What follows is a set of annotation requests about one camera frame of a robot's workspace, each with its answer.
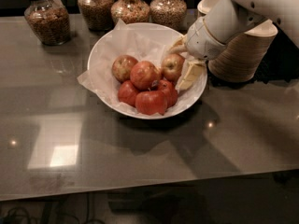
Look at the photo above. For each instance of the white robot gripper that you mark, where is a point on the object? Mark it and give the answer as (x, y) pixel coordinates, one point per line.
(202, 41)

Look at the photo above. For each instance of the yellow-red apple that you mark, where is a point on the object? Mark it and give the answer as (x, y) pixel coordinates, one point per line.
(171, 67)
(122, 66)

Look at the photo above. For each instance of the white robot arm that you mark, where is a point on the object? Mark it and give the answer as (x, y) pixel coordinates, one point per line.
(230, 18)

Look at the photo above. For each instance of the red apple right middle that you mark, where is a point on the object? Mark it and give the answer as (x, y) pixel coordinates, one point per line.
(169, 91)

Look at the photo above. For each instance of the red apple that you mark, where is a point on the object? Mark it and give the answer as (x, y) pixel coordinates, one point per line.
(151, 102)
(127, 93)
(144, 75)
(169, 91)

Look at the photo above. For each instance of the red apple centre top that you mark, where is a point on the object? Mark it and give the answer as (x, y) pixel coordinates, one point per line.
(144, 75)

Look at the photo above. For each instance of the paper bowl stack front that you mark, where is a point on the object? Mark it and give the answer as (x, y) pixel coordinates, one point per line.
(239, 62)

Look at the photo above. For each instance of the white bowl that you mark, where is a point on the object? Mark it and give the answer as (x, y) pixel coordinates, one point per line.
(99, 78)

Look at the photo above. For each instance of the red apple front centre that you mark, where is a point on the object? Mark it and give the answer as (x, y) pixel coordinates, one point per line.
(151, 102)

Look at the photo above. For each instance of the red apple front left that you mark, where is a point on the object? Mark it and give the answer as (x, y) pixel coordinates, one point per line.
(127, 93)

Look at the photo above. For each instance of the glass cereal jar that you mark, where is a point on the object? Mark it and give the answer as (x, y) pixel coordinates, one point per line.
(130, 11)
(96, 13)
(49, 20)
(170, 13)

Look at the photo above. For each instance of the white paper liner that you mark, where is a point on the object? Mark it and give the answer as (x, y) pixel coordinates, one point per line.
(140, 41)

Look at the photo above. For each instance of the glass cereal jar far left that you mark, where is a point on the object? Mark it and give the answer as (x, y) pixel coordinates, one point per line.
(49, 20)

